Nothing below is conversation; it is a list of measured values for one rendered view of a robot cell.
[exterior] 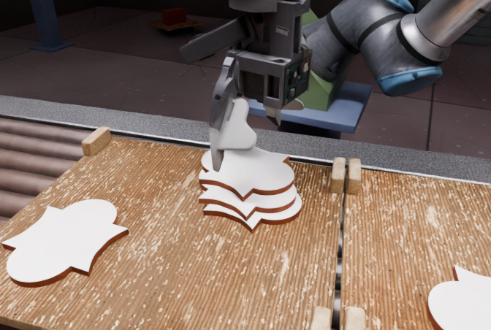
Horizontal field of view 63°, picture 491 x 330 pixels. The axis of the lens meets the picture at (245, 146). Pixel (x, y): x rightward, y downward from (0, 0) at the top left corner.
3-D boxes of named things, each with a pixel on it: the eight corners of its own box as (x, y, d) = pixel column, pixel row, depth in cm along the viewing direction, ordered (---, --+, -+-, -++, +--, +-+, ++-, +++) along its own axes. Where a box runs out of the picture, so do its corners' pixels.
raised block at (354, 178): (346, 171, 61) (348, 155, 59) (359, 172, 60) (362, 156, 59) (345, 193, 56) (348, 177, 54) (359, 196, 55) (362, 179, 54)
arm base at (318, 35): (306, 26, 104) (336, 0, 98) (341, 72, 104) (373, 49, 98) (285, 36, 91) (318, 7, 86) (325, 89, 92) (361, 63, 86)
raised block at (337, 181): (332, 170, 61) (333, 155, 59) (344, 172, 60) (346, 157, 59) (328, 193, 56) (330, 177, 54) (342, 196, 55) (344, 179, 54)
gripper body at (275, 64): (279, 117, 45) (284, 4, 38) (218, 99, 49) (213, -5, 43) (310, 94, 50) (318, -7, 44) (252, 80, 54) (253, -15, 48)
